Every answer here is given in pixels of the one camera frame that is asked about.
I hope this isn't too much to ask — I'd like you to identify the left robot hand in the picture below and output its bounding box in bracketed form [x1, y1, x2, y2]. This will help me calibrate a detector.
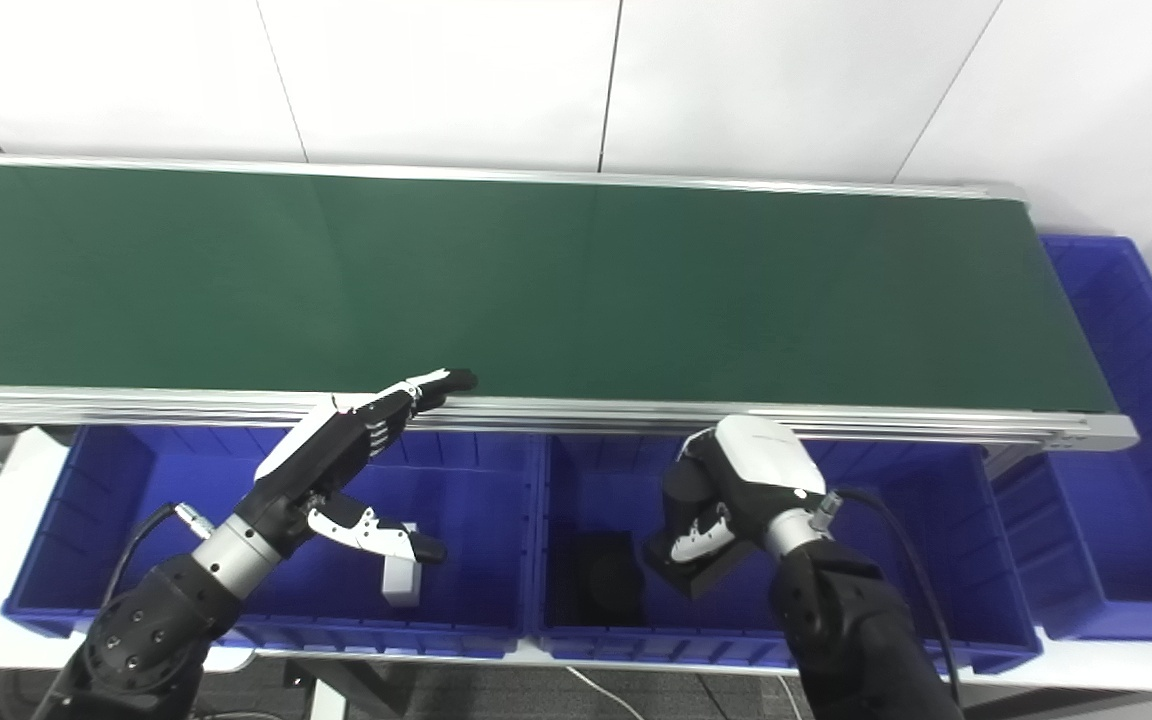
[234, 368, 479, 566]

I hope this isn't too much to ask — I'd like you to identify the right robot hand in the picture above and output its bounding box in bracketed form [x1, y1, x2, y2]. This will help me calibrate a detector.
[661, 415, 829, 566]

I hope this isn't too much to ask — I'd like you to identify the black block with cylinder part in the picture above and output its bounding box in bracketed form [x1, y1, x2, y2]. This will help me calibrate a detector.
[643, 530, 772, 601]

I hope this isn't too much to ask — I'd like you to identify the white block part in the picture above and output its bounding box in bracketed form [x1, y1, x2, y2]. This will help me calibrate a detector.
[381, 522, 424, 608]

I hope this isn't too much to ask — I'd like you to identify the green conveyor belt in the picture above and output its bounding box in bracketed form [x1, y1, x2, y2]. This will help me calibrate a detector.
[0, 163, 1117, 413]
[0, 153, 1139, 453]

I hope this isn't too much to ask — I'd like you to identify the blue plastic bin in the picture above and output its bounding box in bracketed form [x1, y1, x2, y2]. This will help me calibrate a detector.
[536, 432, 1044, 673]
[991, 235, 1152, 643]
[1, 425, 547, 658]

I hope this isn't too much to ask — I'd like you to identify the black block part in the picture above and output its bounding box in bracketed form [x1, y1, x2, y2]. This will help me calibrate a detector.
[548, 532, 647, 629]

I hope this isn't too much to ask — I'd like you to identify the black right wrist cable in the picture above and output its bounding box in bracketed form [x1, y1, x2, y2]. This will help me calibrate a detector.
[811, 487, 964, 703]

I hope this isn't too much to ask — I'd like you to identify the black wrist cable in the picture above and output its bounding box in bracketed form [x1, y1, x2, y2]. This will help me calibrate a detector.
[811, 487, 964, 703]
[101, 503, 212, 611]

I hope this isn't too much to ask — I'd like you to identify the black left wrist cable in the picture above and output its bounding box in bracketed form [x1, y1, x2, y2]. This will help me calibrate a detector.
[101, 503, 212, 611]

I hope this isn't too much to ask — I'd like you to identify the black table frame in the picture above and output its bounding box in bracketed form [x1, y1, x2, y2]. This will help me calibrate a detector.
[284, 660, 409, 720]

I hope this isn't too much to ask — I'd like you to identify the white floor cable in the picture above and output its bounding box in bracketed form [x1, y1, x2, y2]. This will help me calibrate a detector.
[566, 665, 643, 720]

